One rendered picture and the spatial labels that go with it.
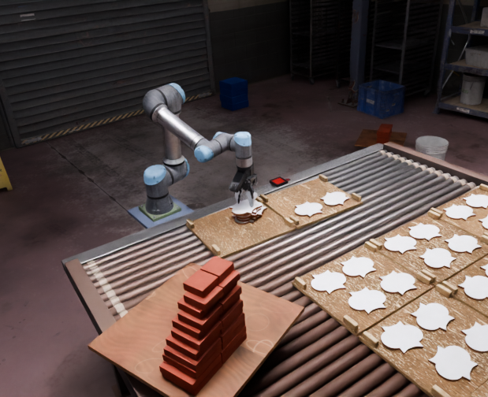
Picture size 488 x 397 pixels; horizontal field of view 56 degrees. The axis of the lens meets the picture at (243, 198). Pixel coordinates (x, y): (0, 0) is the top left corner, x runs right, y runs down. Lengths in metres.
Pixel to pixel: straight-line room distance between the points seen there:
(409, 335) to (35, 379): 2.15
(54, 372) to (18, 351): 0.33
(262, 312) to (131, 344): 0.43
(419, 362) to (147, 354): 0.84
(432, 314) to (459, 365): 0.22
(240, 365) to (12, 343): 2.17
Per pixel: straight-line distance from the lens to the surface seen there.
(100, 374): 2.93
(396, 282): 1.87
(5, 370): 3.20
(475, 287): 1.93
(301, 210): 2.27
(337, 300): 1.77
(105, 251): 2.21
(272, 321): 1.53
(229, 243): 2.07
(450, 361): 1.63
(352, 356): 1.61
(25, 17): 6.39
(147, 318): 1.60
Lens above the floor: 2.11
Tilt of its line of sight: 29 degrees down
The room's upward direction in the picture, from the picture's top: 4 degrees counter-clockwise
